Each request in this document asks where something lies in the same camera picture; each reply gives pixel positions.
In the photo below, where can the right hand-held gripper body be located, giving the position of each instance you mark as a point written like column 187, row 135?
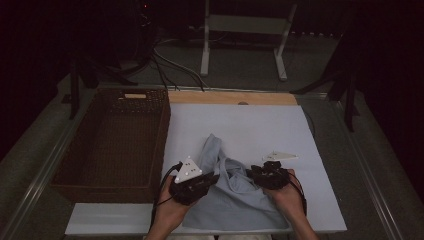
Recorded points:
column 270, row 176

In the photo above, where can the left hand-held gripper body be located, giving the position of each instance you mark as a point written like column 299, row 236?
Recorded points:
column 188, row 171

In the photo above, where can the light blue shirt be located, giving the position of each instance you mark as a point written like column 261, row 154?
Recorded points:
column 233, row 206

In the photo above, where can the brown wicker basket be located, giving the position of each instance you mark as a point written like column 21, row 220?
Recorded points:
column 116, row 150

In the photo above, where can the person's right hand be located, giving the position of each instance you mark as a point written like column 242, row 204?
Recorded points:
column 290, row 201

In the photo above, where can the person's left hand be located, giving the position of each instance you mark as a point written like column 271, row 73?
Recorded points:
column 170, row 213

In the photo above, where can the white table board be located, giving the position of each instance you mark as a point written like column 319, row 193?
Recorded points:
column 250, row 120

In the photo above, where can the black tripod stand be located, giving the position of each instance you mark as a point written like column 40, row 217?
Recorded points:
column 350, row 100
column 74, row 93

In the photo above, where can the white metal stand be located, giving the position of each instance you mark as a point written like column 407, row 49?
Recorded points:
column 248, row 25

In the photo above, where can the dark equipment with red light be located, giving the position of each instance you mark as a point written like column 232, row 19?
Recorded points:
column 145, row 20

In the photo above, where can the metal floor rail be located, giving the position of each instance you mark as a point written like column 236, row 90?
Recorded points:
column 370, row 181
column 266, row 90
column 36, row 186

